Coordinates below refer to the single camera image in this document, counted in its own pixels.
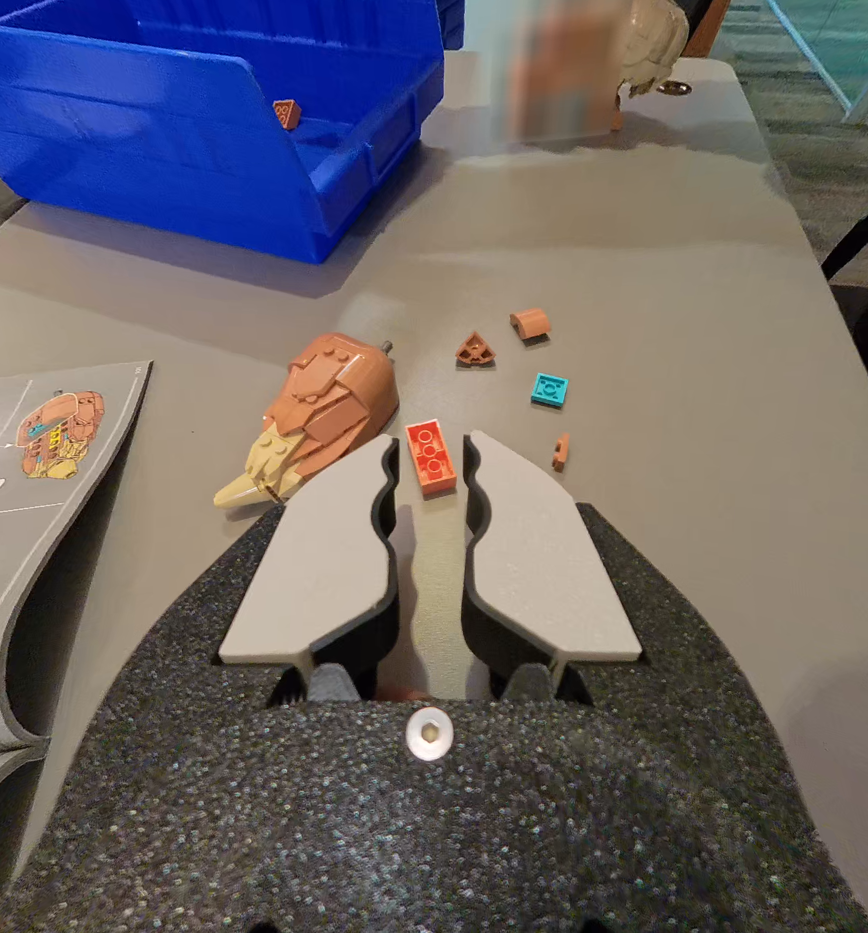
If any wooden pillar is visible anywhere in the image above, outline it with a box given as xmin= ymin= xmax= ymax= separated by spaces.
xmin=685 ymin=0 xmax=732 ymax=58

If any brown brick-built model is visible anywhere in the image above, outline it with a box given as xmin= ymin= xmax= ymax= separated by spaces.
xmin=214 ymin=333 xmax=400 ymax=511

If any orange eight-stud brick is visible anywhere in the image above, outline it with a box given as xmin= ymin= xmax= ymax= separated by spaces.
xmin=405 ymin=420 xmax=458 ymax=498

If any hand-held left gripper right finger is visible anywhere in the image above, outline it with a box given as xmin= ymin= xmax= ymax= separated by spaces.
xmin=461 ymin=429 xmax=642 ymax=682

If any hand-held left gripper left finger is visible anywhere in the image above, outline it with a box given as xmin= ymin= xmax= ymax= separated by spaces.
xmin=217 ymin=433 xmax=403 ymax=682

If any grey instruction booklet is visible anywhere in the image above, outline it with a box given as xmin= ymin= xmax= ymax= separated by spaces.
xmin=0 ymin=359 xmax=154 ymax=828

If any blue plastic bin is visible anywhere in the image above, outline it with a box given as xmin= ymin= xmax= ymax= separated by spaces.
xmin=0 ymin=0 xmax=445 ymax=265

